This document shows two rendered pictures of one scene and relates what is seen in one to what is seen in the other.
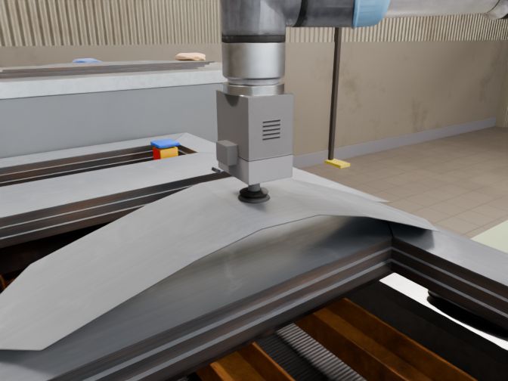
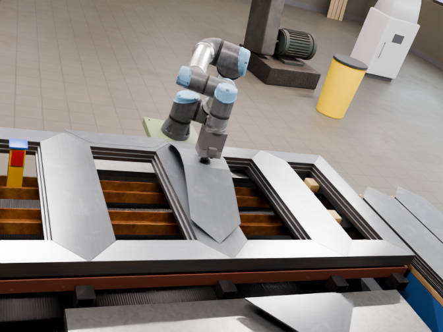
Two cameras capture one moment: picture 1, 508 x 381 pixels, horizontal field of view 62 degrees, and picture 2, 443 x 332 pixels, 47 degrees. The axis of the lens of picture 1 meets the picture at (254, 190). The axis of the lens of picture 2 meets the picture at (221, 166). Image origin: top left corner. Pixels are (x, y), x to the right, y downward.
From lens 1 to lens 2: 1.80 m
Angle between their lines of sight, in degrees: 75
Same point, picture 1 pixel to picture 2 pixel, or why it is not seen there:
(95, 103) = not seen: outside the picture
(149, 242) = (213, 189)
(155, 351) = not seen: hidden behind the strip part
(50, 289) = (213, 216)
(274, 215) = (221, 165)
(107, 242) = (201, 197)
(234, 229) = (225, 173)
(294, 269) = not seen: hidden behind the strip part
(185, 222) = (210, 178)
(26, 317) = (223, 224)
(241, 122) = (221, 141)
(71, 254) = (197, 207)
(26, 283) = (203, 221)
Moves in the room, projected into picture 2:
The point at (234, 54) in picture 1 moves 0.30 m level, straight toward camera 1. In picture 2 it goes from (225, 122) to (306, 152)
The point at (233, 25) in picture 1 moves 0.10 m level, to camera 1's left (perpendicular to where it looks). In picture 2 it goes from (227, 115) to (219, 124)
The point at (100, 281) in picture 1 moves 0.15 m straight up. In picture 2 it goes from (223, 205) to (235, 168)
